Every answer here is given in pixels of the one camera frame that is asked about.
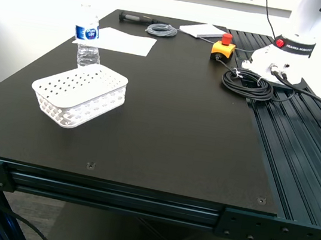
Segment black handheld enabling device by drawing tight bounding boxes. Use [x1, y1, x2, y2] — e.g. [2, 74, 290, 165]
[117, 10, 164, 29]

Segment thin black power cable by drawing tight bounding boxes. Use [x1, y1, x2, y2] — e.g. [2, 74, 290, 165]
[253, 0, 283, 41]

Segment clear plastic water bottle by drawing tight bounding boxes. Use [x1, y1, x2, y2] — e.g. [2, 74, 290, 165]
[69, 2, 109, 72]

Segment black aluminium table frame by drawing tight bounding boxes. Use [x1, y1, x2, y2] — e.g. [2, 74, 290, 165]
[0, 0, 321, 240]

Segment yellow emergency stop button box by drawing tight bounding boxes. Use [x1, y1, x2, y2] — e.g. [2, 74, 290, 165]
[209, 31, 239, 64]

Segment black coiled cable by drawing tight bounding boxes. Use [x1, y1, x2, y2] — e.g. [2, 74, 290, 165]
[209, 57, 278, 103]

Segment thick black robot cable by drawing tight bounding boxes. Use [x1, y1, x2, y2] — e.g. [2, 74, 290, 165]
[266, 69, 321, 118]

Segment white perforated plastic basket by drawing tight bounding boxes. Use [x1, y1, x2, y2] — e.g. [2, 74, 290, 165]
[25, 54, 131, 137]

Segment white printed paper sheet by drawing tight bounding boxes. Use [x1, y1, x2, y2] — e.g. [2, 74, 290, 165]
[71, 21, 159, 59]

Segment white booklet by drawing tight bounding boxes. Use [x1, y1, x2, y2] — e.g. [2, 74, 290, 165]
[178, 19, 229, 43]

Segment grey coiled cable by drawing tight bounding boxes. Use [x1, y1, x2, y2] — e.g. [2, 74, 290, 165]
[144, 20, 257, 54]

